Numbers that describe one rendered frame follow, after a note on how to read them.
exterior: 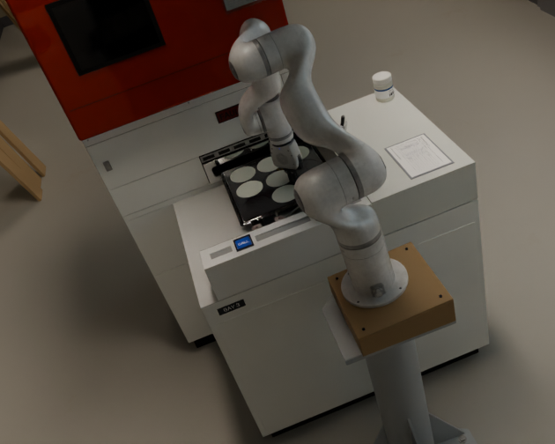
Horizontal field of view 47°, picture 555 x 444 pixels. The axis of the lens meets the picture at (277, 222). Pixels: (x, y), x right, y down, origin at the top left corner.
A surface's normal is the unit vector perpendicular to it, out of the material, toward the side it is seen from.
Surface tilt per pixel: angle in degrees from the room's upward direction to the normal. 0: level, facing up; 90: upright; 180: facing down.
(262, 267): 90
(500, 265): 0
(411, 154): 0
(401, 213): 90
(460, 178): 90
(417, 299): 4
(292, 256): 90
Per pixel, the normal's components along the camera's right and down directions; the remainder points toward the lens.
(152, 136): 0.27, 0.54
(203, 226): -0.25, -0.75
